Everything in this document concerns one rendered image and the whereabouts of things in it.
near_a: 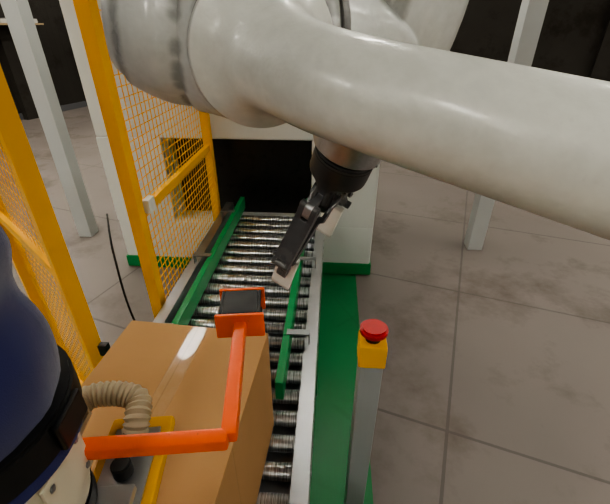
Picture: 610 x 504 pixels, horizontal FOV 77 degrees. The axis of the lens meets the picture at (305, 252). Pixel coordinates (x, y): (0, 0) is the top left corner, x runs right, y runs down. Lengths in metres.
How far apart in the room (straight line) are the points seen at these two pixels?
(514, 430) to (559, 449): 0.19
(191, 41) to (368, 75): 0.13
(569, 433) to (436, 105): 2.26
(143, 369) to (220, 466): 0.34
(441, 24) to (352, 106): 0.19
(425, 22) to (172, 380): 0.89
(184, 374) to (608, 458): 1.94
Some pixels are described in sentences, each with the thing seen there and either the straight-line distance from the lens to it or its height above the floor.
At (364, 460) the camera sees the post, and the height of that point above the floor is 0.53.
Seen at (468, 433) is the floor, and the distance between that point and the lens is 2.18.
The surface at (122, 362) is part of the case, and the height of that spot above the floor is 0.95.
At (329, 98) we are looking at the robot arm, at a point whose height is 1.65.
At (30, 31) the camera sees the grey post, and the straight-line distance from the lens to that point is 3.70.
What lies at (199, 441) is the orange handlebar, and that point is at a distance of 0.56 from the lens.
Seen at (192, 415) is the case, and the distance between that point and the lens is 0.94.
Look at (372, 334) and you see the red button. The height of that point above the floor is 1.04.
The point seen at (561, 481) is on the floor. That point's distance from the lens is 2.21.
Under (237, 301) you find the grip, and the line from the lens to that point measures 0.72.
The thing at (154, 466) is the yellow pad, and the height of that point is 1.11.
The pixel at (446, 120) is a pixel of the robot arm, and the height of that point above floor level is 1.65.
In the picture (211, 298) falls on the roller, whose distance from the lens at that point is 1.92.
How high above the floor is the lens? 1.68
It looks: 31 degrees down
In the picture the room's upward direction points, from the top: straight up
